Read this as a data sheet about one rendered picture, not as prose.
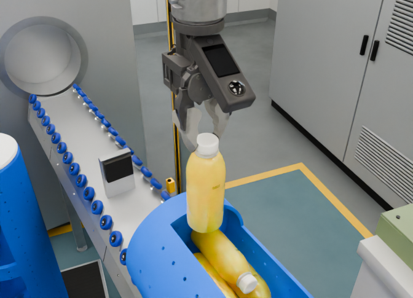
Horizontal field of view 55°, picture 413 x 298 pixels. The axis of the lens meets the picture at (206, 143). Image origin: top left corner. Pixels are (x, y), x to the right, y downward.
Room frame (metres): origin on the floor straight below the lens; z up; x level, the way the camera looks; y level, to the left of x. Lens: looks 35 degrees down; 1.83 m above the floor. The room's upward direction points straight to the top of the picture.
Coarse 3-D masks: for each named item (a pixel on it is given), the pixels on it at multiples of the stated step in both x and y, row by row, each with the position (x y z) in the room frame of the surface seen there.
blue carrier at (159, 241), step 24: (168, 216) 0.59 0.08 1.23; (240, 216) 0.67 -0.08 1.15; (144, 240) 0.56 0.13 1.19; (168, 240) 0.54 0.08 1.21; (240, 240) 0.67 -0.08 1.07; (144, 264) 0.52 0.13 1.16; (168, 264) 0.50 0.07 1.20; (192, 264) 0.48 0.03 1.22; (264, 264) 0.60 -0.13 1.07; (144, 288) 0.50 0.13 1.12; (168, 288) 0.46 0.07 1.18; (192, 288) 0.44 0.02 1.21; (216, 288) 0.42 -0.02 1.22; (288, 288) 0.53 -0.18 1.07
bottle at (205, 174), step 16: (192, 160) 0.52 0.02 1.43; (208, 160) 0.51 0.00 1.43; (192, 176) 0.51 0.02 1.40; (208, 176) 0.50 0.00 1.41; (224, 176) 0.52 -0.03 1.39; (192, 192) 0.51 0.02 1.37; (208, 192) 0.50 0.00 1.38; (224, 192) 0.53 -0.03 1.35; (192, 208) 0.51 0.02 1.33; (208, 208) 0.50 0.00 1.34; (192, 224) 0.51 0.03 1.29; (208, 224) 0.50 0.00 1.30
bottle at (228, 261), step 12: (192, 240) 0.64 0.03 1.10; (204, 240) 0.62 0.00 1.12; (216, 240) 0.61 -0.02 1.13; (228, 240) 0.62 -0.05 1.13; (204, 252) 0.60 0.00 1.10; (216, 252) 0.59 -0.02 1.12; (228, 252) 0.58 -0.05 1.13; (240, 252) 0.59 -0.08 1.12; (216, 264) 0.56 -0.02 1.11; (228, 264) 0.55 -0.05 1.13; (240, 264) 0.55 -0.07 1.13; (228, 276) 0.53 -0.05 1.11; (240, 276) 0.53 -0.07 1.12
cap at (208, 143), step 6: (198, 138) 0.53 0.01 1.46; (204, 138) 0.53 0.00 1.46; (210, 138) 0.54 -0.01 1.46; (216, 138) 0.53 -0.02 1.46; (204, 144) 0.52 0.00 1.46; (210, 144) 0.52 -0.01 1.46; (216, 144) 0.52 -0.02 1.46; (198, 150) 0.52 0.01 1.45; (204, 150) 0.51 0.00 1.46; (210, 150) 0.51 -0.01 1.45; (216, 150) 0.52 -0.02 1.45
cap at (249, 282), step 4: (244, 276) 0.53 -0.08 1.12; (248, 276) 0.53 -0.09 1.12; (252, 276) 0.53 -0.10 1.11; (244, 280) 0.52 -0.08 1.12; (248, 280) 0.52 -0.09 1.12; (252, 280) 0.52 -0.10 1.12; (256, 280) 0.52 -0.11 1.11; (240, 284) 0.52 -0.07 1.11; (244, 284) 0.51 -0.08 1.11; (248, 284) 0.51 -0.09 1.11; (252, 284) 0.52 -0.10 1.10; (256, 284) 0.52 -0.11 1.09; (240, 288) 0.51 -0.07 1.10; (244, 288) 0.51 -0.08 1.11; (248, 288) 0.51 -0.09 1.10; (252, 288) 0.52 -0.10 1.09; (244, 292) 0.51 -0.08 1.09; (248, 292) 0.51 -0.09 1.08
